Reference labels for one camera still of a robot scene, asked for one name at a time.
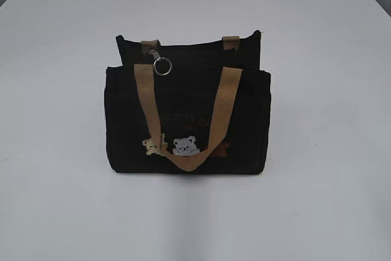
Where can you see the black canvas tote bag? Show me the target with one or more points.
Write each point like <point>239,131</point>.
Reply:
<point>185,99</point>

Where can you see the silver zipper pull with ring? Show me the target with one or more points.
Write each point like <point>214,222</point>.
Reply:
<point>161,65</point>

